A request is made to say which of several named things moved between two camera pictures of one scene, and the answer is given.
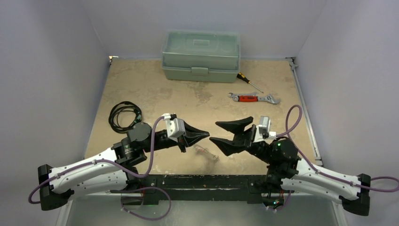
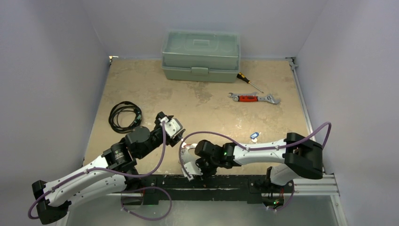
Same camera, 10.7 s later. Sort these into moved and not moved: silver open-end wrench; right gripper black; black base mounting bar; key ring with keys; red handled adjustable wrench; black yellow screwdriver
Moved: key ring with keys; right gripper black
Not moved: silver open-end wrench; black yellow screwdriver; red handled adjustable wrench; black base mounting bar
